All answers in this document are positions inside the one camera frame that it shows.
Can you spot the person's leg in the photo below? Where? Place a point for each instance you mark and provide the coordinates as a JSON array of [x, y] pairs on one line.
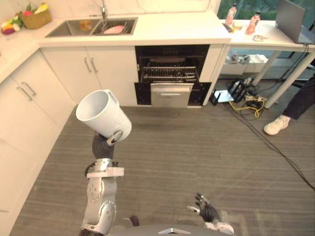
[[301, 100]]

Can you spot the white ceramic cup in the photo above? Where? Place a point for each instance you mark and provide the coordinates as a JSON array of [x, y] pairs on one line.
[[108, 118]]

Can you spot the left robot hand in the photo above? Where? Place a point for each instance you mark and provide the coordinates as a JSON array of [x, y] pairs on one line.
[[103, 150]]

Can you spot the woven basket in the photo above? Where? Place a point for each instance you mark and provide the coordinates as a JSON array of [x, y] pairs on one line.
[[37, 21]]

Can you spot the stainless steel double sink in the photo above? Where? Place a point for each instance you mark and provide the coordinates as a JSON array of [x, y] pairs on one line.
[[73, 30]]

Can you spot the black battery charger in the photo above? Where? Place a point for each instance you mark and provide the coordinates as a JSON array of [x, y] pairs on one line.
[[238, 91]]

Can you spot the small silver object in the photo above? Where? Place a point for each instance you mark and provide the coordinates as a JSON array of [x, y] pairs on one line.
[[258, 38]]

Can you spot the pink toy fruit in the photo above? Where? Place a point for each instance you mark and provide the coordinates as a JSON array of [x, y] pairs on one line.
[[28, 13]]

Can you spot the black built-in dishwasher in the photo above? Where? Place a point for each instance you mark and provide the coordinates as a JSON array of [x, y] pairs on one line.
[[172, 52]]

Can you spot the white cabinet door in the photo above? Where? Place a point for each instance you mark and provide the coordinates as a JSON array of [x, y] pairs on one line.
[[115, 73], [66, 73]]

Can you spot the yellow snack wrapper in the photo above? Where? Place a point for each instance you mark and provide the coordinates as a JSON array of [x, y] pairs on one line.
[[238, 27]]

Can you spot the chrome faucet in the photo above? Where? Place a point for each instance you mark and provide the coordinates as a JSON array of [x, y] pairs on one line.
[[104, 11]]

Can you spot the white router black antennas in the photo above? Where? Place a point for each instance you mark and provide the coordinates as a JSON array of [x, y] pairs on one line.
[[222, 96]]

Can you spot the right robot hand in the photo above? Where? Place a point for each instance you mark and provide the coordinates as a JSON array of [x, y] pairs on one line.
[[209, 212]]

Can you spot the grey laptop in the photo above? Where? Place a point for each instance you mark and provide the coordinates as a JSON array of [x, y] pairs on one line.
[[289, 19]]

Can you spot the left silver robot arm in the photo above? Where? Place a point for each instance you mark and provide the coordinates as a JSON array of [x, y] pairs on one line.
[[98, 194]]

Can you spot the pink drink bottle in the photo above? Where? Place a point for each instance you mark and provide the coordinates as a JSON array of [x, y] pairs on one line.
[[231, 14], [253, 23]]

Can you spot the white storage box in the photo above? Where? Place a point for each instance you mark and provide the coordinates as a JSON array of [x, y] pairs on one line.
[[257, 62], [233, 65]]

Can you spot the stainless dishwasher door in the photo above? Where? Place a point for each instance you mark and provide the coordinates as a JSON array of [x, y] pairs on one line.
[[171, 94]]

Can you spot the white table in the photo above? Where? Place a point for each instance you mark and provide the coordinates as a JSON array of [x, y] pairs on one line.
[[278, 37]]

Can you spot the pink plate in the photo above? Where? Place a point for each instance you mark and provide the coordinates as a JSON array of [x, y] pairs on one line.
[[113, 29]]

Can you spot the yellow toy fruit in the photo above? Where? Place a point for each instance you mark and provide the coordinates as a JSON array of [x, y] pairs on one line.
[[41, 8]]

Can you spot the metal sink drying rack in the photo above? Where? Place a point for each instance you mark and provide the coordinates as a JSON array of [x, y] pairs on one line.
[[128, 25]]

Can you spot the plush toy vegetables pile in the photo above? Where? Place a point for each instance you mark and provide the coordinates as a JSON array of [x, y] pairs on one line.
[[11, 25]]

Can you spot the white power strip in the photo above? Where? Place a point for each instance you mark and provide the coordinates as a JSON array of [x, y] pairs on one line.
[[256, 98]]

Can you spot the person's white shoe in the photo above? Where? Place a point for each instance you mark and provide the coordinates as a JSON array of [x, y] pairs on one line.
[[276, 126]]

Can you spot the green toy vegetable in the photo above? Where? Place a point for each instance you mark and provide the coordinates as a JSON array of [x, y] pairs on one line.
[[28, 6]]

